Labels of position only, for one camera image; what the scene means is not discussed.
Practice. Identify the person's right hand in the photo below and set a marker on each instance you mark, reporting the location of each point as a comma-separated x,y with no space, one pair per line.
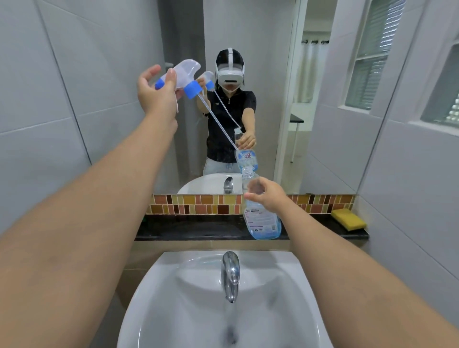
272,197

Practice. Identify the person's left hand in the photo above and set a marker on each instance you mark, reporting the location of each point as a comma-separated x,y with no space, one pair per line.
157,102

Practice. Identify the person's right thumb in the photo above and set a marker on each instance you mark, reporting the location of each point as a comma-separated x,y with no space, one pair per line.
254,197

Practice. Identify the person's left thumb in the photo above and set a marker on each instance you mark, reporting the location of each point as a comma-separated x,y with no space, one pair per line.
171,79

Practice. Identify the white blue spray trigger head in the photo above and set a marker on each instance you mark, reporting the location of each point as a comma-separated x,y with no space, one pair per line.
186,77

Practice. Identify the clear bottle with blue liquid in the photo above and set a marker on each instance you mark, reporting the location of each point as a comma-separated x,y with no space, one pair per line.
261,224

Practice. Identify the person's left forearm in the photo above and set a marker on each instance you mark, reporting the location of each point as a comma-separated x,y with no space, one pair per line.
82,222

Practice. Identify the person's right forearm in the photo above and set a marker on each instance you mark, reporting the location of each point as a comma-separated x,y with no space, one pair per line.
355,283

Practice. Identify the brown mosaic tile strip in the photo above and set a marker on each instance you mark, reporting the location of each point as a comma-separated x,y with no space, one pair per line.
200,204

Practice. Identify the black stone ledge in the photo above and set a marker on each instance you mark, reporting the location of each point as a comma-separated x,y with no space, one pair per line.
193,227

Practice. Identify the chrome faucet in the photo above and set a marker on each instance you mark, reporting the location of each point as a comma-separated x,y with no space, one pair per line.
230,274

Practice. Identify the yellow sponge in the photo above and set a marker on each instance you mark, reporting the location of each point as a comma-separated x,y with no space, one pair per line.
348,218

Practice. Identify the white ceramic sink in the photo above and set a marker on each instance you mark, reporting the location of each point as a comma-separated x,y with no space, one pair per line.
186,304

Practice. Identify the wall mirror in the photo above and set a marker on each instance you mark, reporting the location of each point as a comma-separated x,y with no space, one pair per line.
272,53

